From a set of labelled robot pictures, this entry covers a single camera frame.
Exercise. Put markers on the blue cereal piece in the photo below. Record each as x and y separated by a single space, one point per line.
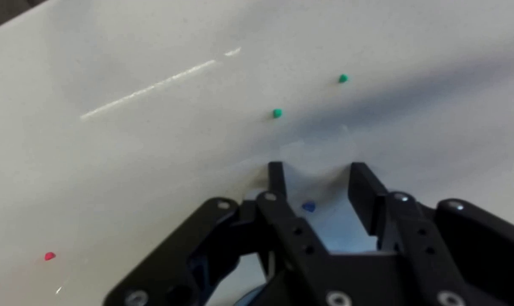
308 206

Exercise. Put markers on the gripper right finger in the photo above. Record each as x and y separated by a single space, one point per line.
414 238

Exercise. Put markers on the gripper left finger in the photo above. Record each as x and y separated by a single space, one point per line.
282 216

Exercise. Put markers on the green cereal piece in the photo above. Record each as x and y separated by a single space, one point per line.
277 113
342 78

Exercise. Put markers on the pink cereal piece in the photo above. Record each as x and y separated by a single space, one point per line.
49 256

